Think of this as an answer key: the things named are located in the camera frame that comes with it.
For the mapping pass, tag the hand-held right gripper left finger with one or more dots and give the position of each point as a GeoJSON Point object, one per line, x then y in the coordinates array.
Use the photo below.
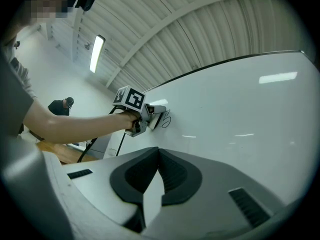
{"type": "Point", "coordinates": [100, 184]}

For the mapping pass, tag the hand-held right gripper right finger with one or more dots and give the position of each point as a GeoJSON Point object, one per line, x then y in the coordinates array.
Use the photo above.
{"type": "Point", "coordinates": [212, 196]}

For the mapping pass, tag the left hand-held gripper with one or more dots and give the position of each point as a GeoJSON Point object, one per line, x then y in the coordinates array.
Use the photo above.
{"type": "Point", "coordinates": [130, 97]}

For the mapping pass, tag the white whiteboard with black frame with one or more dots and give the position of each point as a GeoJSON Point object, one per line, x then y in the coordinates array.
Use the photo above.
{"type": "Point", "coordinates": [237, 114]}

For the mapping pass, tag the person's left forearm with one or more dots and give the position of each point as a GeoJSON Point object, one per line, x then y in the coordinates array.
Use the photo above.
{"type": "Point", "coordinates": [82, 126]}

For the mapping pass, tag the person's left hand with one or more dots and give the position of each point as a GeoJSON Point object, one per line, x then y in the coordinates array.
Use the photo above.
{"type": "Point", "coordinates": [128, 120]}

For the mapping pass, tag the brown wooden table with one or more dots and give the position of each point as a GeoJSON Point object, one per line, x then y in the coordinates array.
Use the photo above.
{"type": "Point", "coordinates": [55, 150]}

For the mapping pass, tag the ceiling tube light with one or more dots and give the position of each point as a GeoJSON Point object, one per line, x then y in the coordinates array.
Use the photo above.
{"type": "Point", "coordinates": [97, 54]}

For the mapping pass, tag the person's grey shirt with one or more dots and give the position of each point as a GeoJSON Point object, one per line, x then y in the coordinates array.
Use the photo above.
{"type": "Point", "coordinates": [12, 96]}

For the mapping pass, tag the person's head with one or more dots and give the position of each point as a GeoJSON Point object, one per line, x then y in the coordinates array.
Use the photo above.
{"type": "Point", "coordinates": [47, 4]}

